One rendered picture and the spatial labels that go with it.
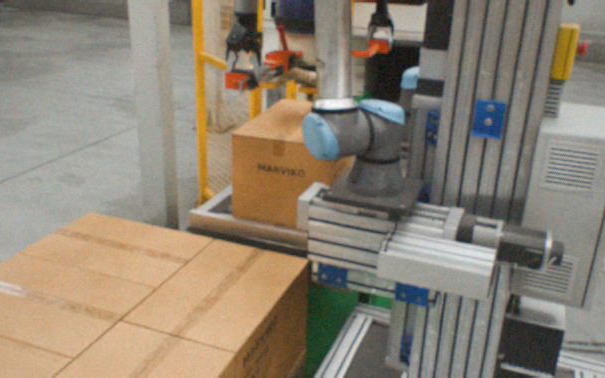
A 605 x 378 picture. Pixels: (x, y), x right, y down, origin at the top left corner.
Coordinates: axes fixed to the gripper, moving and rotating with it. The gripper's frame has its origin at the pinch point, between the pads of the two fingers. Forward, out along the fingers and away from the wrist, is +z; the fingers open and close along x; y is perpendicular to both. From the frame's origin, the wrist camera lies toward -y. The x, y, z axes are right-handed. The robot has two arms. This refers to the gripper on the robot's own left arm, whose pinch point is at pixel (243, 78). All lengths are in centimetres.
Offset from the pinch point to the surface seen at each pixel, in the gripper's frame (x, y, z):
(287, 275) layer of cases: -15, 3, 69
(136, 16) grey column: 103, 98, -2
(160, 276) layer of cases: 25, -14, 69
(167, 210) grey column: 92, 99, 104
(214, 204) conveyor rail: 31, 38, 64
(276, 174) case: 0, 30, 43
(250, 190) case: 10, 30, 51
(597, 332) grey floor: -136, 96, 124
